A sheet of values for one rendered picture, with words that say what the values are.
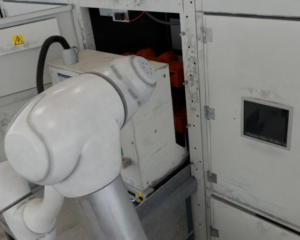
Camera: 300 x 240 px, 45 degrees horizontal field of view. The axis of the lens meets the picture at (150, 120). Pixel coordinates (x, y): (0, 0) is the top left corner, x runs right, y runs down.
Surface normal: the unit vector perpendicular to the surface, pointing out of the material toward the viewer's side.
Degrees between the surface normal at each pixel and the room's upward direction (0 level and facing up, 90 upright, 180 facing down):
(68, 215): 0
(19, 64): 90
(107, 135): 80
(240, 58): 90
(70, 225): 0
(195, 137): 90
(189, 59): 90
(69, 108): 39
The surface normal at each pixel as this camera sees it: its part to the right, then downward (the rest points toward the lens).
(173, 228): 0.74, 0.24
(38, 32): 0.50, 0.36
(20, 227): -0.44, 0.22
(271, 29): -0.66, 0.41
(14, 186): 0.59, -0.29
